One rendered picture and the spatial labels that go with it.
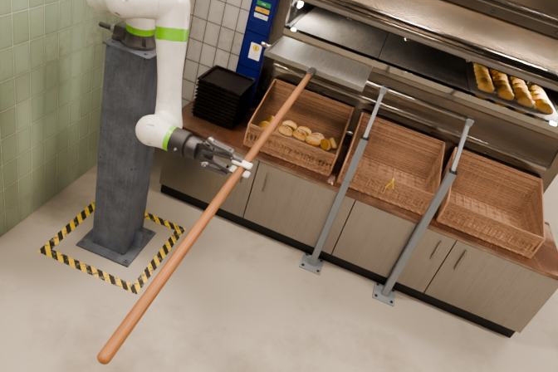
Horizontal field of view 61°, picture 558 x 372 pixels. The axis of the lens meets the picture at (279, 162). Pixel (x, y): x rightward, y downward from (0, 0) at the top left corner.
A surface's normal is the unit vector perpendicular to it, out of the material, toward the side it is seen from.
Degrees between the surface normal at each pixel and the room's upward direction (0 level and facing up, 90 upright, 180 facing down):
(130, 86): 90
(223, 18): 90
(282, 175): 90
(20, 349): 0
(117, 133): 90
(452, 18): 70
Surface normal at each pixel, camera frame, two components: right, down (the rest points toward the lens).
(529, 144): -0.18, 0.15
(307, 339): 0.25, -0.81
